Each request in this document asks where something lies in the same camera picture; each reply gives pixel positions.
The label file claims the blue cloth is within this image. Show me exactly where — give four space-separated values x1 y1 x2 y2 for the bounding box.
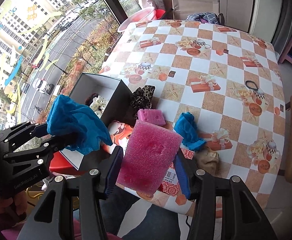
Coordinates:
46 95 113 155
174 112 206 152

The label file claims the beige knit sock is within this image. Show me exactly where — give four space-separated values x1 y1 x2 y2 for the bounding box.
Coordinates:
193 147 219 176

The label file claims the large pink sponge block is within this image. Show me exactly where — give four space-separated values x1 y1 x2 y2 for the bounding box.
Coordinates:
117 120 183 194

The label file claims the leopard print scrunchie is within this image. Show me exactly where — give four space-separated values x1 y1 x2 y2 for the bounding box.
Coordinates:
130 85 155 111

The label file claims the small pink sponge block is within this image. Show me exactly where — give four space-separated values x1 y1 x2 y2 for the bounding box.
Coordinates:
137 109 166 126

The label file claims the left hand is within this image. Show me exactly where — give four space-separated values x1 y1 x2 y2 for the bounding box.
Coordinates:
0 191 27 230

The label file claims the dark red knit scrunchie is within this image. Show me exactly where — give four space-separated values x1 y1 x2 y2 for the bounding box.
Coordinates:
85 93 99 106

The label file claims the cream polka dot scrunchie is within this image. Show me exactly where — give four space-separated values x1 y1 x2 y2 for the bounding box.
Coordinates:
89 95 108 118

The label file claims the open dark storage box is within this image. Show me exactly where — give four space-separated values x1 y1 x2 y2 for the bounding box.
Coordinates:
61 73 136 171

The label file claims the person leg in jeans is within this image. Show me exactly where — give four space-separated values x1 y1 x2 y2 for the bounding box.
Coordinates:
99 186 182 240

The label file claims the checkered patterned tablecloth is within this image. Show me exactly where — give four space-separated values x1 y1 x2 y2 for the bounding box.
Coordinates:
100 20 285 207

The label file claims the pink plastic basin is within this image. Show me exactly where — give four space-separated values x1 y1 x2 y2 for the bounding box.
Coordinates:
117 7 157 33

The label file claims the red plastic basin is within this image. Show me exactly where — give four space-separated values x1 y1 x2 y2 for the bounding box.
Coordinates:
155 9 166 20

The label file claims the plaid dark cloth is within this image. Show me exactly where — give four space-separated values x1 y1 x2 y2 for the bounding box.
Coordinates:
186 12 220 24

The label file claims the yellow cord bundle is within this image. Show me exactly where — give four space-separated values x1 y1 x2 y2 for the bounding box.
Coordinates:
26 183 47 203

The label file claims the black cable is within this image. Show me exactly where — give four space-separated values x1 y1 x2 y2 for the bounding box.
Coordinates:
184 214 192 240

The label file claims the black hair tie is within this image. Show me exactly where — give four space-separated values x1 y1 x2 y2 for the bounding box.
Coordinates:
244 80 259 91

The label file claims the folding chair frame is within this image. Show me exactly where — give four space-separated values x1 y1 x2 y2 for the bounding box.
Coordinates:
171 0 225 25

